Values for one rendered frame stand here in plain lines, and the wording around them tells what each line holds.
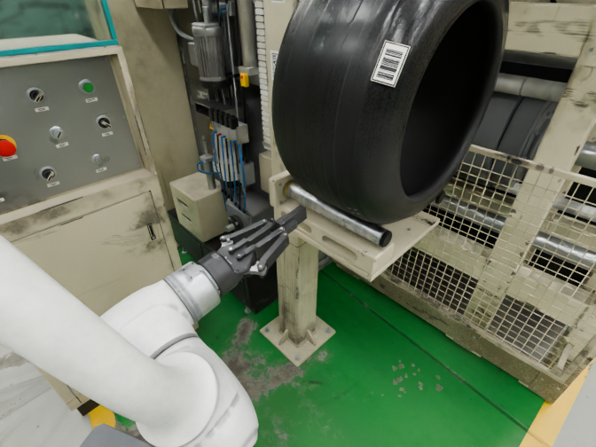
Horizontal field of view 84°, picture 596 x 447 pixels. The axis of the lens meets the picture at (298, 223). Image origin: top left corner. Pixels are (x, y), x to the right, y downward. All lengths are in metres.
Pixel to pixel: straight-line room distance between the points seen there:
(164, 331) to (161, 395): 0.15
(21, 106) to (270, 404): 1.30
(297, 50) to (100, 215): 0.79
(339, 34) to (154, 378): 0.56
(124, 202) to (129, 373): 0.88
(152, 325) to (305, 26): 0.56
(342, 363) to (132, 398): 1.35
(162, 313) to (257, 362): 1.15
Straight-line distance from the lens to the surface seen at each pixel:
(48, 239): 1.19
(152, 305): 0.55
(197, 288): 0.56
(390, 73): 0.58
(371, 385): 1.62
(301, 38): 0.69
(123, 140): 1.19
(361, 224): 0.84
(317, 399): 1.57
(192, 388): 0.44
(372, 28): 0.61
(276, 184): 0.96
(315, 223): 0.92
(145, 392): 0.38
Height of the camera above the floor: 1.40
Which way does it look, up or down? 36 degrees down
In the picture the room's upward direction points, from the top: straight up
